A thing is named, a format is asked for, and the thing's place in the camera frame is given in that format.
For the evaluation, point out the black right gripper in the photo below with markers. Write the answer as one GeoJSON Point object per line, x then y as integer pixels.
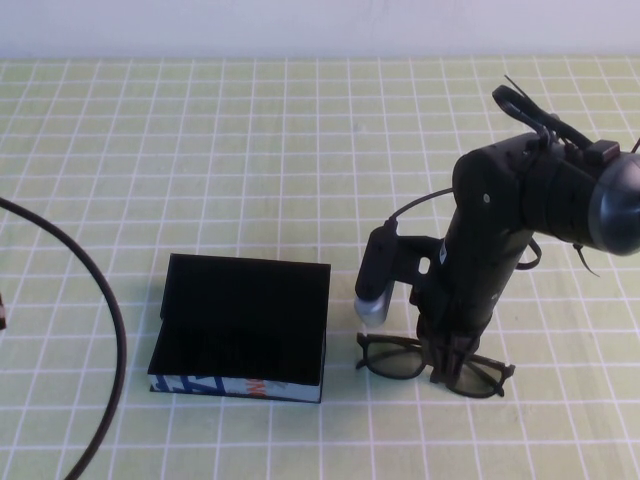
{"type": "Point", "coordinates": [465, 290]}

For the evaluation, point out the black-framed glasses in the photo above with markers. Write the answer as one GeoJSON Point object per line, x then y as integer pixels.
{"type": "Point", "coordinates": [390, 342]}

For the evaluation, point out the black glasses case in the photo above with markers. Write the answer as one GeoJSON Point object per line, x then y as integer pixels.
{"type": "Point", "coordinates": [240, 295]}

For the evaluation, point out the black zip tie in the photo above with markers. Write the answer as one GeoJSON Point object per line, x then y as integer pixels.
{"type": "Point", "coordinates": [515, 86]}
{"type": "Point", "coordinates": [586, 262]}
{"type": "Point", "coordinates": [636, 146]}

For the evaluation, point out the green checked tablecloth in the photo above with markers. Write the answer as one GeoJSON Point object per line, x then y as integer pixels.
{"type": "Point", "coordinates": [250, 150]}

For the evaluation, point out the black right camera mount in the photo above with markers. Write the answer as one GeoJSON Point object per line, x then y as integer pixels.
{"type": "Point", "coordinates": [410, 255]}

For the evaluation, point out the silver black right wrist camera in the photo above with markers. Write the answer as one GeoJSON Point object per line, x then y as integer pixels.
{"type": "Point", "coordinates": [375, 270]}

